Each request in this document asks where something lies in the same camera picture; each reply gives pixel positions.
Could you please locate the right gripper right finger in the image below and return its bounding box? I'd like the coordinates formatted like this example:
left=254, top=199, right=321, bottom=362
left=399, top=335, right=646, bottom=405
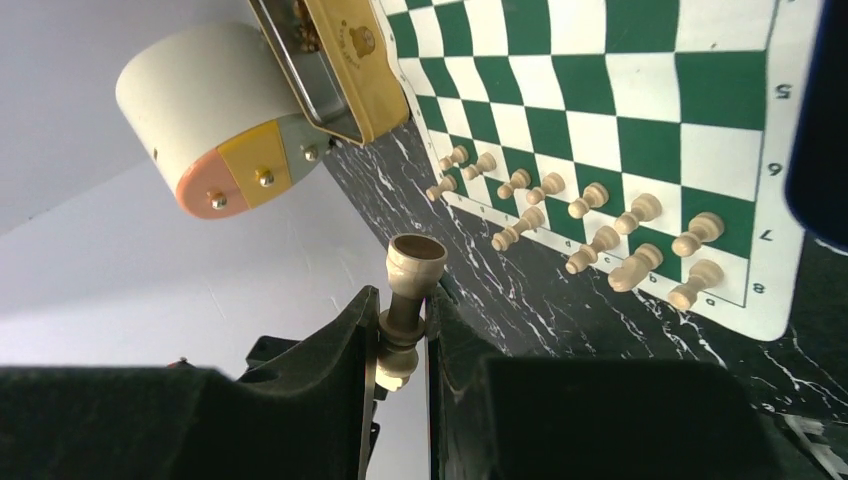
left=425, top=290, right=835, bottom=479

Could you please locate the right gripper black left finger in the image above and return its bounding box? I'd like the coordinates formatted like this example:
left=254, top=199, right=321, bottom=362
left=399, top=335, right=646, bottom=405
left=1, top=286, right=380, bottom=479

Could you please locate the light piece back rank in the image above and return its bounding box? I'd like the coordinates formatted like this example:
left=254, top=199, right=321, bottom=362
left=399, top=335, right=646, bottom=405
left=438, top=145, right=469, bottom=171
left=565, top=226, right=621, bottom=274

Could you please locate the light piece rank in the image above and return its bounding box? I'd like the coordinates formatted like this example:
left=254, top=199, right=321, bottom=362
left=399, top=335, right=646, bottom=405
left=565, top=226, right=621, bottom=274
left=438, top=145, right=469, bottom=171
left=462, top=152, right=497, bottom=181

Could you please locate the light piece corner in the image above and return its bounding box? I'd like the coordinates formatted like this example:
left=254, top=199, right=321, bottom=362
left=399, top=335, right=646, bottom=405
left=425, top=175, right=458, bottom=202
left=666, top=259, right=724, bottom=311

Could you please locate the light pawn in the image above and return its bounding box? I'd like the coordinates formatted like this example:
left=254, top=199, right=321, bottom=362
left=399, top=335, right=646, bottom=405
left=526, top=172, right=566, bottom=205
left=671, top=212, right=725, bottom=257
left=496, top=168, right=531, bottom=200
left=491, top=206, right=546, bottom=252
left=613, top=193, right=663, bottom=235
left=568, top=182, right=609, bottom=219

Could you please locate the green white chess board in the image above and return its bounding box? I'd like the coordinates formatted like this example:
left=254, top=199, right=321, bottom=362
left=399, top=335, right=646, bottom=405
left=373, top=1, right=824, bottom=341

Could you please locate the pile of dark chess pieces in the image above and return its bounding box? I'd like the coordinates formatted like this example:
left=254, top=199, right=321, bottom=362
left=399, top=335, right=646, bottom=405
left=292, top=0, right=321, bottom=53

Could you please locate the cream round drawer box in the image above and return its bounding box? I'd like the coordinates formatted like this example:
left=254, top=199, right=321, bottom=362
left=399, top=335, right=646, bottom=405
left=115, top=22, right=331, bottom=220

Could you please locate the tan square tin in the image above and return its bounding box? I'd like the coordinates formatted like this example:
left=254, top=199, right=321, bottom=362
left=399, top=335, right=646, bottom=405
left=249, top=1, right=410, bottom=145

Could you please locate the dark blue tray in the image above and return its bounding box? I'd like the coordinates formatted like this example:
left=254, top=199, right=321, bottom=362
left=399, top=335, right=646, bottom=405
left=784, top=1, right=847, bottom=252

